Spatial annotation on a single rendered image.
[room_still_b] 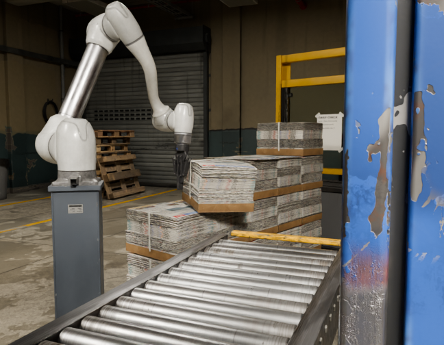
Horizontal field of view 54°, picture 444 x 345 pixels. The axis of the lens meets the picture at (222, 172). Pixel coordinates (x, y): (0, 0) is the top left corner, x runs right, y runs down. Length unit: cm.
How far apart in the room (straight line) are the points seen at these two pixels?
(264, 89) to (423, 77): 907
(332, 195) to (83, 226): 224
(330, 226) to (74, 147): 236
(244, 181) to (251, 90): 727
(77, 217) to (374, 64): 174
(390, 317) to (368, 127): 9
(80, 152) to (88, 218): 27
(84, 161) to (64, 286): 52
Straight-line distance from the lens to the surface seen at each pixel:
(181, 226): 205
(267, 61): 932
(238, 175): 211
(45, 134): 208
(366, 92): 20
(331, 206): 362
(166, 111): 234
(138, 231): 224
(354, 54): 20
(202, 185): 208
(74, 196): 187
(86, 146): 187
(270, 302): 112
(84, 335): 99
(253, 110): 931
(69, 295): 197
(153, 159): 1027
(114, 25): 212
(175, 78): 1003
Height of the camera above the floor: 120
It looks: 5 degrees down
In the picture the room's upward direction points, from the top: straight up
